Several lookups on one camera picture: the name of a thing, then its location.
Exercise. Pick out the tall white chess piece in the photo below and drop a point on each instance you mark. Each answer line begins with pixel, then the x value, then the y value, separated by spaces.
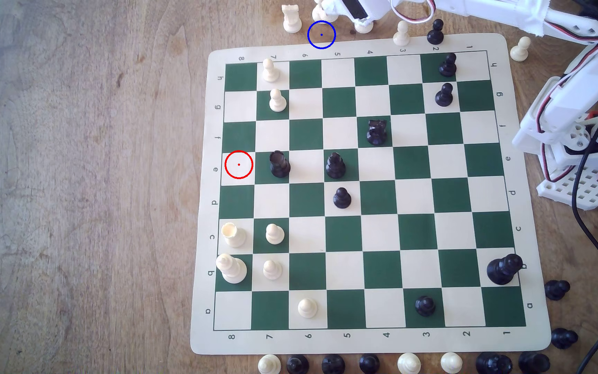
pixel 317 13

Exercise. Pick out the white king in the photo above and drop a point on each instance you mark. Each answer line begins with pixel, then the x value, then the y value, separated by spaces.
pixel 231 269

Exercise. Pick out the green and cream chess mat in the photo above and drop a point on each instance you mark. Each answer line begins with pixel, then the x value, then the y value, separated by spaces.
pixel 382 270

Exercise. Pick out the black rook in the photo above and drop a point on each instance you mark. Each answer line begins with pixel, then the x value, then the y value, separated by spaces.
pixel 280 165

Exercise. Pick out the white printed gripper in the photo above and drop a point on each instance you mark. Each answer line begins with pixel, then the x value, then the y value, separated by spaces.
pixel 357 9

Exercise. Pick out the white pawn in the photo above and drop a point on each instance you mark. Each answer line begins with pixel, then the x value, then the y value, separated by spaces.
pixel 274 234
pixel 520 49
pixel 401 34
pixel 270 70
pixel 272 269
pixel 307 308
pixel 277 101

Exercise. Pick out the white printed robot arm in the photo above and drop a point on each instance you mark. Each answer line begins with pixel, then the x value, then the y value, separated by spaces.
pixel 579 93

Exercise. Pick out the white rook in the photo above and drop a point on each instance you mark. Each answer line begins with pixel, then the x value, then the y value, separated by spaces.
pixel 364 28
pixel 234 236
pixel 291 19

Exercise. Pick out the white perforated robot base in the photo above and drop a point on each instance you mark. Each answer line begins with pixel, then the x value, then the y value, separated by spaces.
pixel 574 193

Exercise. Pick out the black knight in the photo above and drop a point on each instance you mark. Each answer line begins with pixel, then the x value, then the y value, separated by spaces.
pixel 377 132

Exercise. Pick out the black pawn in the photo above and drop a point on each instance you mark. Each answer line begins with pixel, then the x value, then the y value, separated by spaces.
pixel 448 65
pixel 563 338
pixel 557 290
pixel 341 198
pixel 425 306
pixel 435 33
pixel 444 95

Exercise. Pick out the black bishop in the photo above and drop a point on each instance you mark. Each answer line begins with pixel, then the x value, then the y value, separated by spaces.
pixel 335 166

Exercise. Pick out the large black chess piece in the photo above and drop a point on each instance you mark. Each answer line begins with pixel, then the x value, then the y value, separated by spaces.
pixel 493 363

